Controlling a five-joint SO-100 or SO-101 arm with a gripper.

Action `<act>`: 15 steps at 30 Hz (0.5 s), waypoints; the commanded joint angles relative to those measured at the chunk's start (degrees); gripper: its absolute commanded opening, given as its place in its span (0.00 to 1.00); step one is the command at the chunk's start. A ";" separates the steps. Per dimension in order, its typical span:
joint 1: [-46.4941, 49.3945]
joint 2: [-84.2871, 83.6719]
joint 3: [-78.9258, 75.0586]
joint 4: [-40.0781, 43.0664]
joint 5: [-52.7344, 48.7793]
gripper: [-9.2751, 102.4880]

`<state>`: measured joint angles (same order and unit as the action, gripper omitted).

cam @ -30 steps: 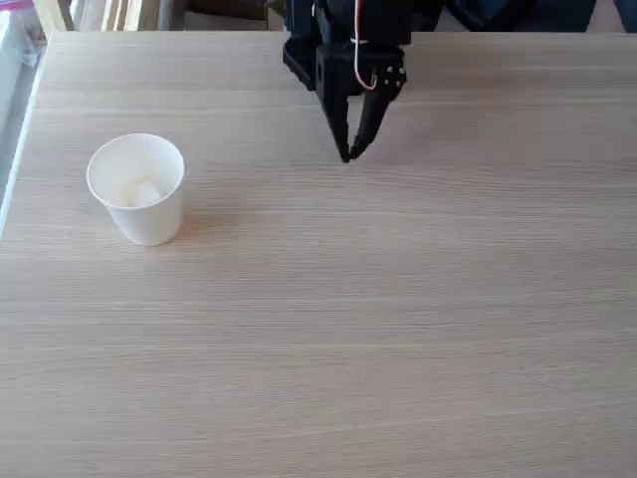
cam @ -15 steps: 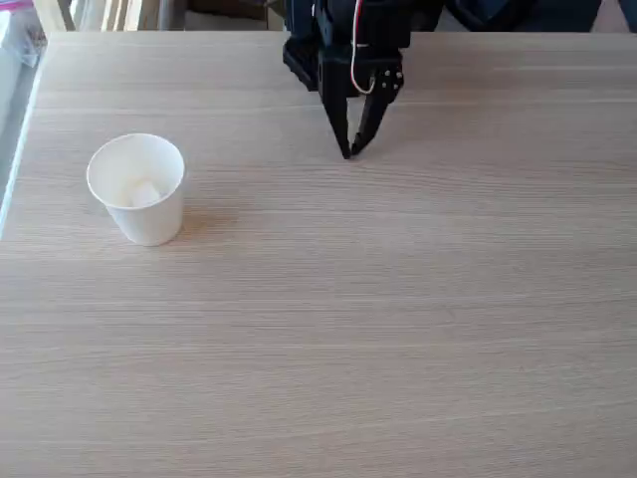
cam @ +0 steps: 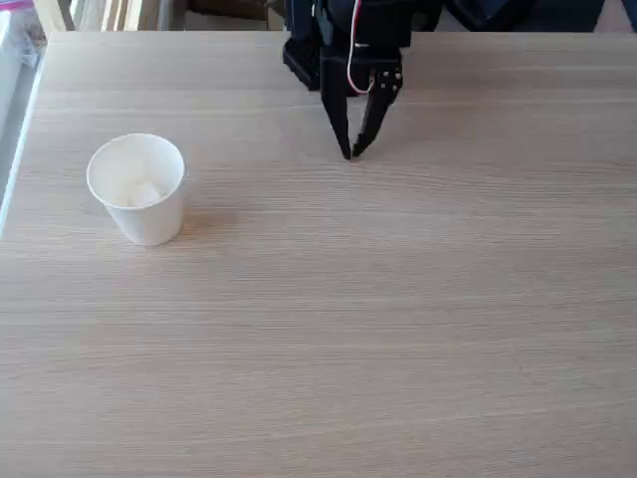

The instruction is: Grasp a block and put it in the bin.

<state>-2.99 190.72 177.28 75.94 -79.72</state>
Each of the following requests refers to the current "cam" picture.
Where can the white paper cup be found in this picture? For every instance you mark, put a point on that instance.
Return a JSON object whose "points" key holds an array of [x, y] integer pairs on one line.
{"points": [[142, 219]]}

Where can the clear plastic bag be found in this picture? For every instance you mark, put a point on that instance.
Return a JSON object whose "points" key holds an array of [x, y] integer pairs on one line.
{"points": [[17, 35]]}

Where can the small white block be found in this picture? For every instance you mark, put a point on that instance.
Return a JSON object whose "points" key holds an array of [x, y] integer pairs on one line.
{"points": [[144, 193]]}

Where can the dark blue fabric item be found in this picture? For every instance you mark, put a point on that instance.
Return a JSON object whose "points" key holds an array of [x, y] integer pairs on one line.
{"points": [[522, 15]]}

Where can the light wooden chair frame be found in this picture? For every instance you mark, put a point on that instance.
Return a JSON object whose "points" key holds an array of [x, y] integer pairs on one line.
{"points": [[55, 15]]}

